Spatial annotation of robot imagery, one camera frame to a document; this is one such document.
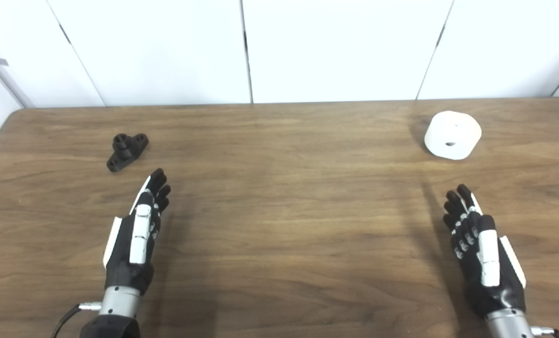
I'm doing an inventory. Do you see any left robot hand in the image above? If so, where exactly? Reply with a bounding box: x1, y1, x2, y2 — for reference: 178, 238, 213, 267
102, 168, 172, 296

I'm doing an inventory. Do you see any black flanged holder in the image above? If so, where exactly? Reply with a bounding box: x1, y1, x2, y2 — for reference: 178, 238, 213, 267
107, 133, 149, 173

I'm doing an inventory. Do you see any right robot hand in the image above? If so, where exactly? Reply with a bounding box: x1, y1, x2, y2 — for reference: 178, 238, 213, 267
443, 184, 527, 319

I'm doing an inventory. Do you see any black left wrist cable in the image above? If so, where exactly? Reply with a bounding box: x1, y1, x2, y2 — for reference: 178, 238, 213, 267
51, 302, 103, 338

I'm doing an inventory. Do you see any round white piece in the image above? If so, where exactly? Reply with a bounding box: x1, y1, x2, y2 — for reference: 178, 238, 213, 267
424, 111, 482, 161

